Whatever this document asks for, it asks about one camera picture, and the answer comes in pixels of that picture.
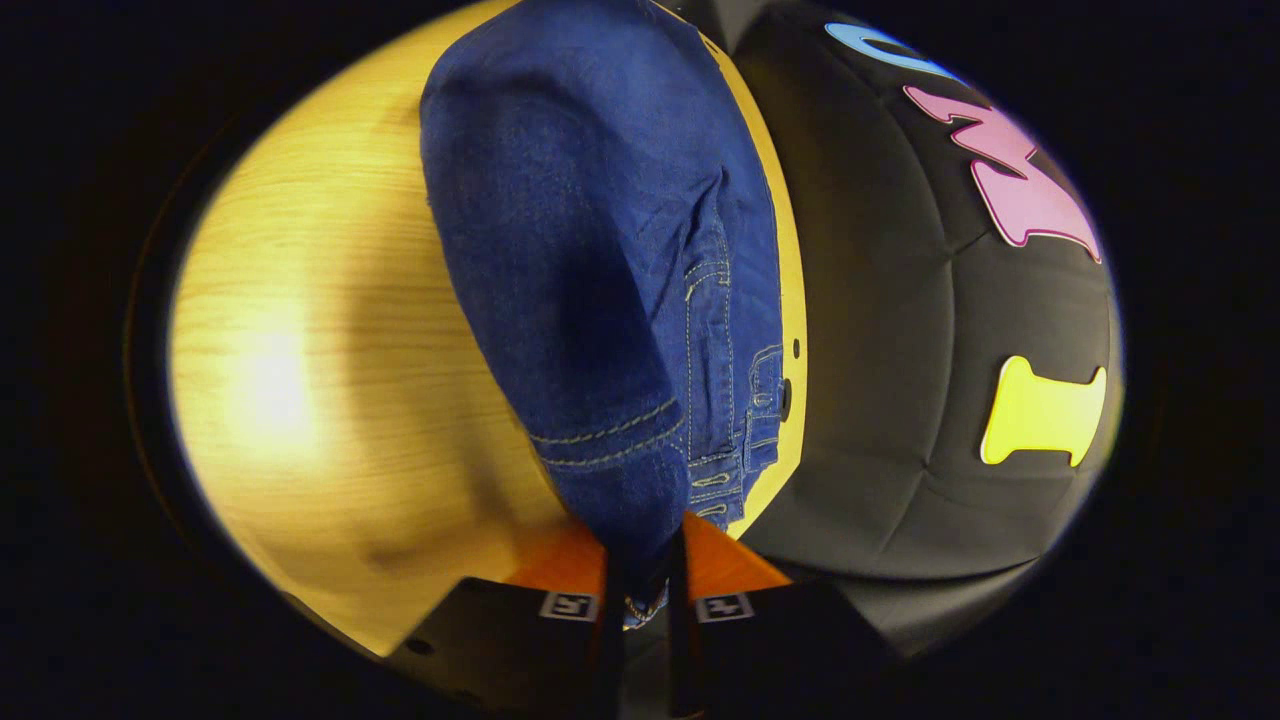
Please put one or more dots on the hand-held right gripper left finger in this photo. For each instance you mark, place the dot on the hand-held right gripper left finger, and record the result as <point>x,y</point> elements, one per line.
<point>500,640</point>

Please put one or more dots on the black round table grommet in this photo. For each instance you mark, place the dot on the black round table grommet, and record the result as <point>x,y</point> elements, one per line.
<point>786,400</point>

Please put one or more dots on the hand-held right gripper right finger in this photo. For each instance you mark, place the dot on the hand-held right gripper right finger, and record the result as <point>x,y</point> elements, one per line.
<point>780,640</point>

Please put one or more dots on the blue denim jeans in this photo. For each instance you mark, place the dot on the blue denim jeans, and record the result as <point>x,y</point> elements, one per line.
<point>580,250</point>

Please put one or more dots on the black backdrop cloth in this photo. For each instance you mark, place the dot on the black backdrop cloth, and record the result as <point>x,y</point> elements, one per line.
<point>880,350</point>

